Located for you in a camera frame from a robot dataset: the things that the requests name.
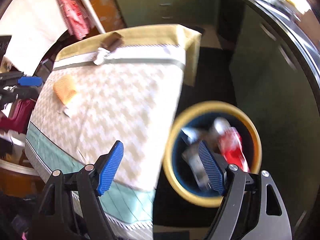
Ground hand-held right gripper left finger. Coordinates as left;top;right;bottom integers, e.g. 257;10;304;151
31;140;125;240

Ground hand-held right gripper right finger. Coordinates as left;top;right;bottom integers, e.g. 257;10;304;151
197;140;293;240

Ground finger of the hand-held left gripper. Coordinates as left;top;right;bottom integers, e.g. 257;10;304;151
5;72;42;87
2;87;40;103

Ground white red milk carton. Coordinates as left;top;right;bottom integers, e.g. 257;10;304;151
181;147;213;190

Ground crushed red soda can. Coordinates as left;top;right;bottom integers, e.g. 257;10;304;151
212;117;250;173

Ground yellow rimmed trash bin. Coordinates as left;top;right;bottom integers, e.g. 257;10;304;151
162;101;262;208

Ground printed paper leaflet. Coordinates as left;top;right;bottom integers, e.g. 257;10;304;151
59;104;77;117

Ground patterned tablecloth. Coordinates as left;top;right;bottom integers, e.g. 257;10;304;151
25;24;202;240

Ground white crumpled wrapper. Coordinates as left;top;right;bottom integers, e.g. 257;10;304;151
93;47;113;65

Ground red checked apron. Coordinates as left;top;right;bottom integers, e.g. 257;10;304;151
50;0;97;40

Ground green base cabinets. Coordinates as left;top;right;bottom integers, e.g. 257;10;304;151
111;0;320;230

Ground white sliding door frame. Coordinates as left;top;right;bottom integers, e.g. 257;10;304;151
71;0;106;34

